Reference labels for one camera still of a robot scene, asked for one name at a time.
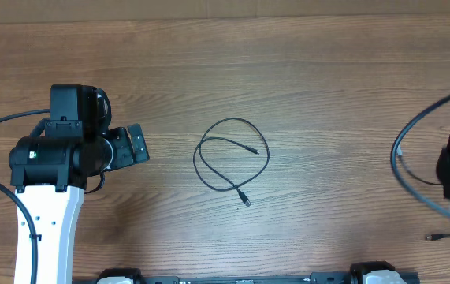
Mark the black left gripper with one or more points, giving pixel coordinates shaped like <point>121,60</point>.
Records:
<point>125,155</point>

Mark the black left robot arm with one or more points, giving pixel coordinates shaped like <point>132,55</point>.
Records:
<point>50,168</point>

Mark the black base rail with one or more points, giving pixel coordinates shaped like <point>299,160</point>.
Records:
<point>367,272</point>

